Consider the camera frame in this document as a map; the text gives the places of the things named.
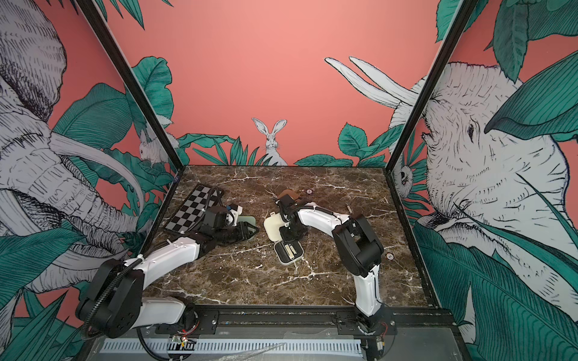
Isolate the brown clipper case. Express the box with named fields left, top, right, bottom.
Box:
left=277, top=189, right=301, bottom=201

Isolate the right black frame post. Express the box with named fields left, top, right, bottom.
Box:
left=385, top=0, right=477, bottom=175

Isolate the white perforated strip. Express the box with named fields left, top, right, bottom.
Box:
left=98, top=338, right=364, bottom=356

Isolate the mint green clipper case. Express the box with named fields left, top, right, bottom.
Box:
left=239, top=216, right=260, bottom=240

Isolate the left black frame post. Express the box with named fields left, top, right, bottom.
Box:
left=76, top=0, right=185, bottom=171

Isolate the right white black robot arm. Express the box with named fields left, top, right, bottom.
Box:
left=264, top=190, right=384, bottom=318

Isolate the black white checkerboard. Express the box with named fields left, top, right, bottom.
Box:
left=164, top=184, right=224, bottom=234

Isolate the black frame post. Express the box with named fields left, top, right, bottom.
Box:
left=76, top=0, right=185, bottom=171
left=385, top=0, right=477, bottom=175

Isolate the cream clipper case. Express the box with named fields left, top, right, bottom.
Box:
left=263, top=212, right=304, bottom=266

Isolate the black aluminium front rail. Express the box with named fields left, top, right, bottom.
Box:
left=135, top=304, right=457, bottom=337

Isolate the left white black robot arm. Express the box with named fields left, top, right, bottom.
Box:
left=75, top=187, right=259, bottom=340

